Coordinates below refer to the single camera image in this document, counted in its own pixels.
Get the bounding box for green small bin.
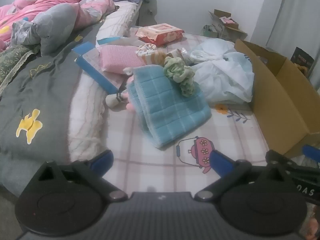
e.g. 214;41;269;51
200;24;215;37

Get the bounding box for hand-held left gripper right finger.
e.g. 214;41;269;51
194;149;288;202

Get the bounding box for small cardboard box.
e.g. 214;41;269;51
208;9;248;40

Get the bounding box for grey quilt with yellow prints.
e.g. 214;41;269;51
0;22;105;198

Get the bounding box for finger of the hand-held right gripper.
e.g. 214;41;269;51
301;144;320;162
265;150;320;180

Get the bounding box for pink wet wipes pack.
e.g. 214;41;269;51
135;23;185;47

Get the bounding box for grey plush cushion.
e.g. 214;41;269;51
11;5;80;55

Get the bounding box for blue checked towel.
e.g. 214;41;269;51
126;64;212;150

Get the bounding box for grey nightstand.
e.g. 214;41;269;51
136;0;158;27

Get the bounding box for pink packets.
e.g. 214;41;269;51
220;16;239;25

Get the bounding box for dark paper bag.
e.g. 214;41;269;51
290;46;315;77

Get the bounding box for white plastic bag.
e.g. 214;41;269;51
186;40;254;104

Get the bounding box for pink plush toy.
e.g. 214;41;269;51
105;67;137;112

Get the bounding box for green patterned pillow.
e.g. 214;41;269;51
0;45;34;93

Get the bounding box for checked printed bed sheet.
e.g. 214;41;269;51
102;26;320;198

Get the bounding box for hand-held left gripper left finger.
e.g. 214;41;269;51
32;149;128;202

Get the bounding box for pink towel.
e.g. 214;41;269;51
99;44;145;75

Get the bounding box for large cardboard box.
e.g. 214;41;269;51
234;39;320;158

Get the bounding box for white fuzzy blanket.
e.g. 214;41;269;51
67;1;140;160

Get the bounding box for white curtain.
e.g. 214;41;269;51
265;0;320;85

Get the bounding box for green fluffy cloth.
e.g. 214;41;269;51
164;56;195;98

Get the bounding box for blue plastic packet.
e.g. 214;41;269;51
72;37;125;94

